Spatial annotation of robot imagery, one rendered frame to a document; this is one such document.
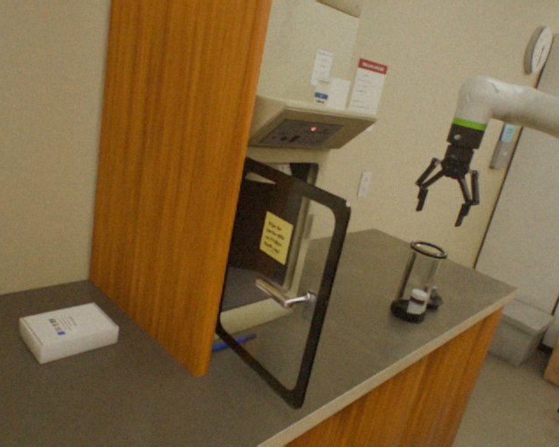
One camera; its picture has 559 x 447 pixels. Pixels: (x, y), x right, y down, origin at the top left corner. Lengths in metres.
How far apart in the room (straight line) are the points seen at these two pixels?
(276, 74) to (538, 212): 3.08
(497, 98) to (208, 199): 0.84
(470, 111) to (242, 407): 0.95
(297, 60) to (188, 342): 0.63
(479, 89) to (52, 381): 1.20
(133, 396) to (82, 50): 0.77
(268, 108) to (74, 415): 0.64
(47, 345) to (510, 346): 3.12
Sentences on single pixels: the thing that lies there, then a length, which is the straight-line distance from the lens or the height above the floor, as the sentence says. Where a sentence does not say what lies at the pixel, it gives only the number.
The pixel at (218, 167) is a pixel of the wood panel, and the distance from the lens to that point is 0.87.
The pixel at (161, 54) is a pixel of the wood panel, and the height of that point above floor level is 1.55.
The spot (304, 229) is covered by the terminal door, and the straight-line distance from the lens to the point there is 0.80.
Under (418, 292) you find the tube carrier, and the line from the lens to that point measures 1.43.
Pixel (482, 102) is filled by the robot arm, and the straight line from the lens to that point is 1.39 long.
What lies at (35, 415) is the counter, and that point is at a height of 0.94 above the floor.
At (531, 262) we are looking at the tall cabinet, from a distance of 3.93.
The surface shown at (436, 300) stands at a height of 0.98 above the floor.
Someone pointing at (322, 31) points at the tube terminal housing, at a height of 1.66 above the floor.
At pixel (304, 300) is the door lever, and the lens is 0.81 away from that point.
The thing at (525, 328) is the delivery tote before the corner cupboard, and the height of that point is 0.30.
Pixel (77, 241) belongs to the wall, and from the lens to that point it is 1.35.
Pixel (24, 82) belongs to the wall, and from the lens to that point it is 1.20.
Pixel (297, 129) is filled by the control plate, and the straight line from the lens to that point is 0.96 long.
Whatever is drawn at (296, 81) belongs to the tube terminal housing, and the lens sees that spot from 1.05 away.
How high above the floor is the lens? 1.55
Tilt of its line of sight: 17 degrees down
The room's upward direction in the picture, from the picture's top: 12 degrees clockwise
